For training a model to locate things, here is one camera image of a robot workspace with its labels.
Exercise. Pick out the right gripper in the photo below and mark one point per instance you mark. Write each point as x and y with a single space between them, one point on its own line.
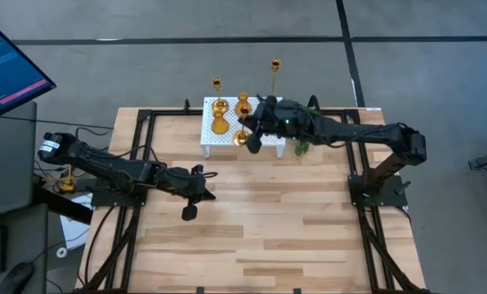
284 120

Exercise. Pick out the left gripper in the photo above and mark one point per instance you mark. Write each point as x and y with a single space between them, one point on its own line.
186 183

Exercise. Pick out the medium brass candlestick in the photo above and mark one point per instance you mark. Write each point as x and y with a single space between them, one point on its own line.
241 139

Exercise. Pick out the amber glass candle holder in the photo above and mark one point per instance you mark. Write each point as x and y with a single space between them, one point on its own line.
220 126
239 102

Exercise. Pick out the short brass candlestick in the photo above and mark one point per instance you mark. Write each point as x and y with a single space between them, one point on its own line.
220 105

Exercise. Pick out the tall brass candlestick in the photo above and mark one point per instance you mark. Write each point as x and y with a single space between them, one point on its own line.
275 64

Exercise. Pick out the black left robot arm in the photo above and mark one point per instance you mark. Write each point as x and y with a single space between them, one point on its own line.
104 167

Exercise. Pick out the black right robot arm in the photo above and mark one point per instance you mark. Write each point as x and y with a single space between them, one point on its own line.
358 130

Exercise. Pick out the white perforated metal shelf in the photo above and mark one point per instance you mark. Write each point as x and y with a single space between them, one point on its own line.
208 141

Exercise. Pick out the green plant in white pot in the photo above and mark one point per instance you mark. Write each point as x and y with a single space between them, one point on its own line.
302 149

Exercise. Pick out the white paper sheet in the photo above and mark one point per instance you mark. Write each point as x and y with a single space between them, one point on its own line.
74 228

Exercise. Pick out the yellow clamp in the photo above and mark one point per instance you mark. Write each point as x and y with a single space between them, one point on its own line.
68 186

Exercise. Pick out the white tape roll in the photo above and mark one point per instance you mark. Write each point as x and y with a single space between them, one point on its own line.
58 252

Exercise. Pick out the grey desk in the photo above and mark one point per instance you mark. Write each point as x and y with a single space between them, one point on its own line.
6 163

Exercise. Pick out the black computer mouse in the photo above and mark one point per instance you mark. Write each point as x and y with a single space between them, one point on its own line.
20 274

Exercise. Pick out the black floor stand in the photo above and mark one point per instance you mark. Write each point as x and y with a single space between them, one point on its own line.
482 163

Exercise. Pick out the computer monitor with blue screen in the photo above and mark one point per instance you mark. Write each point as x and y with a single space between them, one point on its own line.
6 69

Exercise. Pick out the black aluminium table frame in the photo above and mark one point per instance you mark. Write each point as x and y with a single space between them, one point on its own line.
170 112

